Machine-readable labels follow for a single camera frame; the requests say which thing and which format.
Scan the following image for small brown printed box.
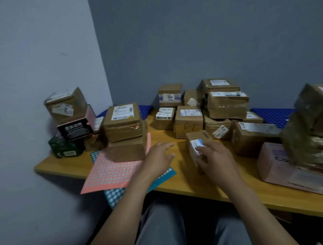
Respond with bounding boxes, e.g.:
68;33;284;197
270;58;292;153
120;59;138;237
84;116;106;151

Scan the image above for pink dot sticker sheet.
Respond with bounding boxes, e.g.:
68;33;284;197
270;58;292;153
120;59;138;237
80;133;151;195

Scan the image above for large pink box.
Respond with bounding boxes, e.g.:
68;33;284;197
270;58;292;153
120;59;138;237
257;142;323;195

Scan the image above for teal sticker sheet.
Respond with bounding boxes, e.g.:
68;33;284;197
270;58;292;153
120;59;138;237
90;150;177;210

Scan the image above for pile of brown parcels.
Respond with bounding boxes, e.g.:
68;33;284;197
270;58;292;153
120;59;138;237
155;78;282;158

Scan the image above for person's left forearm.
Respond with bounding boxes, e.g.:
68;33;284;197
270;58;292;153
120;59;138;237
91;176;157;245

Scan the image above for person's right forearm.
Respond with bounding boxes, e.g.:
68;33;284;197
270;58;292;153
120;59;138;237
227;184;299;245

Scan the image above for black and pink box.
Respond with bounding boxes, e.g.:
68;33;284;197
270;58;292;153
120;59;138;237
57;105;97;142

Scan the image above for person's right hand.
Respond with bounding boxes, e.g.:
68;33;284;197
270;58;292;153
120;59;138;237
195;141;245;195

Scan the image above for box of stack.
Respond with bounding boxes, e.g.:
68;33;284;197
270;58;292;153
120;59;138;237
185;130;214;175
103;102;144;143
107;120;148;163
294;83;323;138

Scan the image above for taped box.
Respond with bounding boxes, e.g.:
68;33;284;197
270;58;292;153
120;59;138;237
281;111;323;170

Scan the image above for blue plastic grid pallet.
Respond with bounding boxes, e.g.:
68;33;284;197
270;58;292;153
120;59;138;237
250;108;296;129
97;105;153;120

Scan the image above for person's left hand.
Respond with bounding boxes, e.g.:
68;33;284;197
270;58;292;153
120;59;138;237
139;142;176;183

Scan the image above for dark green box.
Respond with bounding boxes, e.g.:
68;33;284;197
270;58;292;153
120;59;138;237
48;132;85;159

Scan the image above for person's grey trousers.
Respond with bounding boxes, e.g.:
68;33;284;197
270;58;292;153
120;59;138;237
135;199;253;245

